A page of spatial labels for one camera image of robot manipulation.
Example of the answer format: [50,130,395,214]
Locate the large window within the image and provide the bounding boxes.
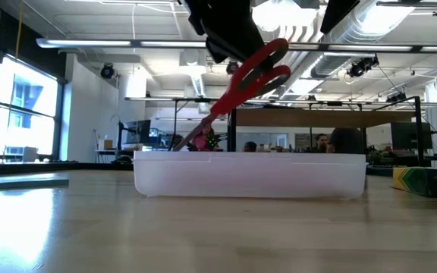
[0,56,66,164]

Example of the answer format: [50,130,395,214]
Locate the red handled scissors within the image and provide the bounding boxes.
[171,37,292,152]

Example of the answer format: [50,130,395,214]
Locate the raised wooden shelf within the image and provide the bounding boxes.
[235,108,419,129]

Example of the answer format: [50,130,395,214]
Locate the yellow hanging strap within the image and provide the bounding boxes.
[14,0,25,60]

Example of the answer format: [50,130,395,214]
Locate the pink lidded clear pencil case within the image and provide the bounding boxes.
[133,150,368,201]

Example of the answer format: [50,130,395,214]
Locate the yellow green crayon box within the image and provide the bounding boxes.
[391,166,437,199]

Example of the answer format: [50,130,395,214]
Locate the black ceiling spotlight cluster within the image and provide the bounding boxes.
[346,55,379,79]

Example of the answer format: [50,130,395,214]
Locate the long ceiling light tube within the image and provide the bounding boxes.
[36,37,437,53]

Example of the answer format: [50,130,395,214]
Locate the black aluminium frame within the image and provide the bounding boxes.
[0,93,425,179]

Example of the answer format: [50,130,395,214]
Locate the silver ventilation duct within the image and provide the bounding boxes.
[309,0,419,80]

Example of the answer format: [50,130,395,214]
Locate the black computer monitor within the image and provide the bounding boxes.
[121,119,152,146]
[390,121,434,151]

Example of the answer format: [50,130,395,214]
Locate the blue sticky note pad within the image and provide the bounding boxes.
[0,173,70,191]

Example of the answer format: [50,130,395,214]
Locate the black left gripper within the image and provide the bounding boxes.
[182,0,266,64]

